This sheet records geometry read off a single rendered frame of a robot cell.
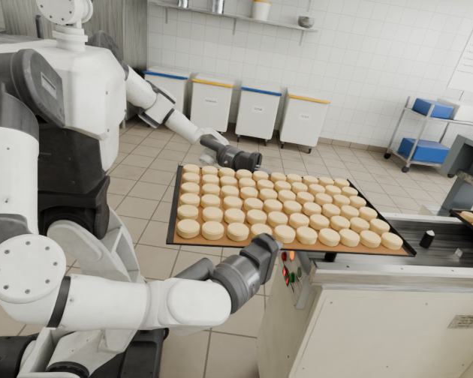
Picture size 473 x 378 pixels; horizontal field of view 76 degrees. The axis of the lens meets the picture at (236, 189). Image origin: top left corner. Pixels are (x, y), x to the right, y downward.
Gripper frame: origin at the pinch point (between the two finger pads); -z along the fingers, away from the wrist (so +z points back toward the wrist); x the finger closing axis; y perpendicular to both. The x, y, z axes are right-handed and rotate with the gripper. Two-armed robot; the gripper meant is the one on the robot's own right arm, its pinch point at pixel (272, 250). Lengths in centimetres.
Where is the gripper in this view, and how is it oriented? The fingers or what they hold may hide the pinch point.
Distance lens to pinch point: 69.6
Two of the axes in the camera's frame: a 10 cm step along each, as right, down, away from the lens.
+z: -6.2, 2.8, -7.3
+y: -7.7, -4.0, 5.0
